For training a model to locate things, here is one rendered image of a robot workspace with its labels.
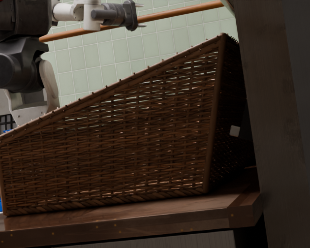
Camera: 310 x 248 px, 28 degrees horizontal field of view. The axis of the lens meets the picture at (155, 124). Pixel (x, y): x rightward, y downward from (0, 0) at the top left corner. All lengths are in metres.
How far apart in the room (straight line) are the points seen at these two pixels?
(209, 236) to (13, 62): 1.26
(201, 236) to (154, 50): 3.07
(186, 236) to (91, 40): 3.22
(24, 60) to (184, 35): 1.94
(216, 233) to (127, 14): 1.69
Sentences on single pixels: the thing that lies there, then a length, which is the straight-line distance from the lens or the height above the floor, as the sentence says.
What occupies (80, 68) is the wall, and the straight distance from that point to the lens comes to 4.06.
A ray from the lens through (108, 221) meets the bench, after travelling 0.92.
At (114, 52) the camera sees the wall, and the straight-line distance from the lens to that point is 3.99.
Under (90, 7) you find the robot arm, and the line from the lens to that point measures 2.38.
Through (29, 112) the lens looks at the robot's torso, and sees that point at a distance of 2.20.
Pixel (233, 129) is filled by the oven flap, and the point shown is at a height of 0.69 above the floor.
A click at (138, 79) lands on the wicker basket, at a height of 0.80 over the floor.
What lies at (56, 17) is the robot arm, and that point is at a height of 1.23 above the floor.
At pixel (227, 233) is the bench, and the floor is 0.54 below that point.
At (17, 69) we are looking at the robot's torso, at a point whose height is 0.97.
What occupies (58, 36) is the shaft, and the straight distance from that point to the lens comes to 2.73.
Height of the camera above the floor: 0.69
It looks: 1 degrees up
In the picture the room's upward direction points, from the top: 8 degrees counter-clockwise
